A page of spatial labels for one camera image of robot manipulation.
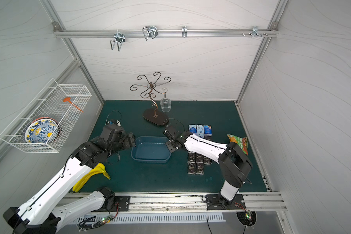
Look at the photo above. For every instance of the metal hook small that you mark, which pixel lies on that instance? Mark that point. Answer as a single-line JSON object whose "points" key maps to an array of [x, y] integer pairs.
{"points": [[184, 31]]}

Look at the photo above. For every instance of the green snack bag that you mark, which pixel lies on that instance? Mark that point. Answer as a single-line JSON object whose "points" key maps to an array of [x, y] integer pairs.
{"points": [[242, 142]]}

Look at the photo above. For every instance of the metal hook left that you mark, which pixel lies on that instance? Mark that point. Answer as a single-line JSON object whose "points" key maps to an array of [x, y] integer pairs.
{"points": [[117, 41]]}

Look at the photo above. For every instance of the blue pocket tissue pack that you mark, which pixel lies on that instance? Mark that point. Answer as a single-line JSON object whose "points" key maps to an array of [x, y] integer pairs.
{"points": [[208, 130]]}

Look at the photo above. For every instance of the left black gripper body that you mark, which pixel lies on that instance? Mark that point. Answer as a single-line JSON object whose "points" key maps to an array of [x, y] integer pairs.
{"points": [[128, 140]]}

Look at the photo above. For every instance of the aluminium top rail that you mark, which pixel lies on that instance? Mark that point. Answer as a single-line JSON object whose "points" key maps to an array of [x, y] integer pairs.
{"points": [[163, 33]]}

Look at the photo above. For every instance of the light blue tissue pack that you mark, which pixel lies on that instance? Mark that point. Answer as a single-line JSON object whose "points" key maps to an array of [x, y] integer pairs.
{"points": [[200, 131]]}

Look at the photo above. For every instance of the blue white tissue pack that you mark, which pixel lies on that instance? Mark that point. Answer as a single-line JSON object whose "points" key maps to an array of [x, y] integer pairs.
{"points": [[192, 128]]}

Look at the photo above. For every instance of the metal scroll cup stand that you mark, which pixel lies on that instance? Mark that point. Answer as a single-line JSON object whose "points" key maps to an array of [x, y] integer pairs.
{"points": [[153, 115]]}

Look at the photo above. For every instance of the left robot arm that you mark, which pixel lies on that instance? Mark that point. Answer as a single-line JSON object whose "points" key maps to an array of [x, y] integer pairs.
{"points": [[41, 213]]}

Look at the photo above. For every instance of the white wire basket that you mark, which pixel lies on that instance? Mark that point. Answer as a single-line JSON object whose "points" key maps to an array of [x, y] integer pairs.
{"points": [[48, 103]]}

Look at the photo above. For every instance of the white vent strip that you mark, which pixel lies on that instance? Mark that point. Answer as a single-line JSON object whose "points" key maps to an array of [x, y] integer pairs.
{"points": [[151, 218]]}

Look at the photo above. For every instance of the black Face pack barcode side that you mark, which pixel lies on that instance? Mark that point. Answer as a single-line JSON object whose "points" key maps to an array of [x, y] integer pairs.
{"points": [[199, 158]]}

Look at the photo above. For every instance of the teal plastic storage box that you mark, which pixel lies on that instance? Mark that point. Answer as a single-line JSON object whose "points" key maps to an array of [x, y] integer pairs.
{"points": [[151, 150]]}

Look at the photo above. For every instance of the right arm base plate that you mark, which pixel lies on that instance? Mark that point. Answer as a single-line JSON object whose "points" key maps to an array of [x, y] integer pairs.
{"points": [[217, 202]]}

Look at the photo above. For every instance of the blue yellow patterned plate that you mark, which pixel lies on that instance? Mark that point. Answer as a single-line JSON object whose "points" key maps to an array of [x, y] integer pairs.
{"points": [[43, 130]]}

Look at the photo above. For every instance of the metal hook centre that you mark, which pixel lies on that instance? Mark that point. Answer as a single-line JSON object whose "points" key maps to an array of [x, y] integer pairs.
{"points": [[150, 32]]}

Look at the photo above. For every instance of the black Face tissue pack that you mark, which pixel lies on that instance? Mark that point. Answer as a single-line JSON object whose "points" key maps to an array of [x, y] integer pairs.
{"points": [[207, 161], [191, 157]]}

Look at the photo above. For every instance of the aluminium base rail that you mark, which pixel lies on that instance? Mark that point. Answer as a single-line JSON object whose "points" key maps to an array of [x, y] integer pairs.
{"points": [[135, 203]]}

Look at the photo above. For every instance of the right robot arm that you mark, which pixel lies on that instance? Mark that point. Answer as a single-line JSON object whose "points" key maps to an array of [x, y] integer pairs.
{"points": [[233, 162]]}

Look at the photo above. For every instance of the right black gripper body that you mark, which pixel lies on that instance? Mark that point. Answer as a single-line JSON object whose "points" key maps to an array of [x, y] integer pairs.
{"points": [[170, 140]]}

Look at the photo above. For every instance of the metal hook right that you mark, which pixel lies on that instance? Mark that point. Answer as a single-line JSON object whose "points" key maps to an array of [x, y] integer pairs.
{"points": [[255, 33]]}

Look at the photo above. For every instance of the orange plastic spoon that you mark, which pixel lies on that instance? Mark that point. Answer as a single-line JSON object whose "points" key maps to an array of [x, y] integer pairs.
{"points": [[68, 99]]}

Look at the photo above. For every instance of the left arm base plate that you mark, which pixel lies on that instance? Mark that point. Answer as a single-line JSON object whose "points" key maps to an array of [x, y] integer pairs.
{"points": [[117, 203]]}

